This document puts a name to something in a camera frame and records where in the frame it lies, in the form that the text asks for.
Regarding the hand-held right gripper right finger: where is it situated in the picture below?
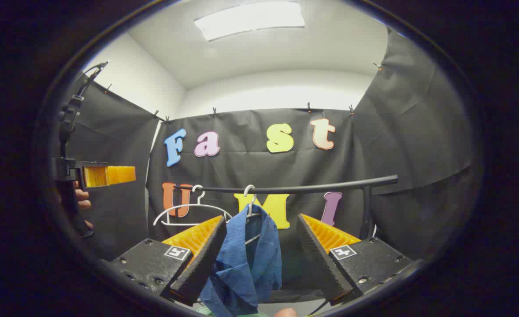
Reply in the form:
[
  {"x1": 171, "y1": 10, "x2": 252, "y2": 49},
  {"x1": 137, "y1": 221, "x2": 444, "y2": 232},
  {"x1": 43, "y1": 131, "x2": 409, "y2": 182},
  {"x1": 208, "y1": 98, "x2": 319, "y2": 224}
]
[{"x1": 296, "y1": 214, "x2": 414, "y2": 306}]

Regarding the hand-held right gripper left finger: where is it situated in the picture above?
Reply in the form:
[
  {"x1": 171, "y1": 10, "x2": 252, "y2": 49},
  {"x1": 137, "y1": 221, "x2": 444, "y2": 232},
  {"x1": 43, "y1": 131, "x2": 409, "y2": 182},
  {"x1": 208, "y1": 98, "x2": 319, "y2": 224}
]
[{"x1": 108, "y1": 215, "x2": 228, "y2": 306}]

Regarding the blue corduroy shirt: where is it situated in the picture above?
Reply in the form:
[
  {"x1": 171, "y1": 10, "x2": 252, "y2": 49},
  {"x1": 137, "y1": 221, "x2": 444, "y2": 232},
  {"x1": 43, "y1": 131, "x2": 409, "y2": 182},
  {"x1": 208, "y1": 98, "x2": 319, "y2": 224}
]
[{"x1": 199, "y1": 204, "x2": 283, "y2": 317}]

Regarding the white hanger with shirt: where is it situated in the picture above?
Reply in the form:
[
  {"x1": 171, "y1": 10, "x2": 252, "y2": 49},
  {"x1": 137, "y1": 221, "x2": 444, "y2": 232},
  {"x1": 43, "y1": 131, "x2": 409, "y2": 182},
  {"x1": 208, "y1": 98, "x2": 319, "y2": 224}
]
[{"x1": 243, "y1": 184, "x2": 262, "y2": 245}]

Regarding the empty white hanger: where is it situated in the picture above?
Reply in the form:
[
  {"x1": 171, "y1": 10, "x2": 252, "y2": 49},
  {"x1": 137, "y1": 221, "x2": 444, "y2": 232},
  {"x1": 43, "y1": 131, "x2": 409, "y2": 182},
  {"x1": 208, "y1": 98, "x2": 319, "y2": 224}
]
[{"x1": 153, "y1": 184, "x2": 234, "y2": 227}]

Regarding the black clothes rack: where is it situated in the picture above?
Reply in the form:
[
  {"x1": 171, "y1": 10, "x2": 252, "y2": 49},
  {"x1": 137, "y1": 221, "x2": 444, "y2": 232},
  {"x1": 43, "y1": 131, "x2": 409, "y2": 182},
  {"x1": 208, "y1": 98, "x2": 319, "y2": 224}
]
[{"x1": 173, "y1": 174, "x2": 399, "y2": 240}]

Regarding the black backdrop cloth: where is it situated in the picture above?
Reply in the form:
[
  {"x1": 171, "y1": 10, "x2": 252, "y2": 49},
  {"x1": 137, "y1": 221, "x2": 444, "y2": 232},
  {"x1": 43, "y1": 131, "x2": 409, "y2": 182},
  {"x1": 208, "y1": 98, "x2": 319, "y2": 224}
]
[{"x1": 59, "y1": 26, "x2": 476, "y2": 304}]

